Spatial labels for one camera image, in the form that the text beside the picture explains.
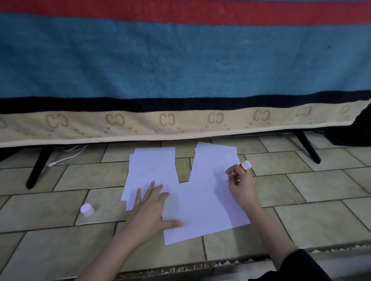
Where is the dark cloth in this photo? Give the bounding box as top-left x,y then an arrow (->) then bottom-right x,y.
324,98 -> 371,147

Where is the person's left forearm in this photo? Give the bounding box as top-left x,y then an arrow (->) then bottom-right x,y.
74,229 -> 154,281

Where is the large white paper sheet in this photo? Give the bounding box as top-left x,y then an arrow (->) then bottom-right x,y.
161,173 -> 251,246

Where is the striped blue red blanket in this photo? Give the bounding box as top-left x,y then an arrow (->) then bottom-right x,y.
0,0 -> 371,149

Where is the black furniture leg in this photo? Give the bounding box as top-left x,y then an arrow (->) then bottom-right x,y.
293,130 -> 322,164
26,145 -> 55,190

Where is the red white glue stick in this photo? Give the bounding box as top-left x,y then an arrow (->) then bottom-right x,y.
229,160 -> 252,178

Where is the white cable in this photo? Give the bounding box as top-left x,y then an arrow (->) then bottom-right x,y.
48,144 -> 89,168

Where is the white glue stick cap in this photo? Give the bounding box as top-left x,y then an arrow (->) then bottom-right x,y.
80,203 -> 95,218

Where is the black sleeve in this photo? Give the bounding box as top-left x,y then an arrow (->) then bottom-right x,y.
249,248 -> 333,281

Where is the person's right forearm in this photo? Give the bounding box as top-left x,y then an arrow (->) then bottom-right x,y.
245,203 -> 299,272

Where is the metal floor trim strip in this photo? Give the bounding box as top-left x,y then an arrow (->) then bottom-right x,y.
116,245 -> 371,280

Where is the person's left hand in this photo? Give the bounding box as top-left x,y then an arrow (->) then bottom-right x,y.
123,180 -> 184,246

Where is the stack of white paper sheets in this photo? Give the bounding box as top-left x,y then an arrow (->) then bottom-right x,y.
121,147 -> 181,211
190,141 -> 242,186

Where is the person's right hand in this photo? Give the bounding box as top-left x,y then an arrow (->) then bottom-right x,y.
225,169 -> 263,214

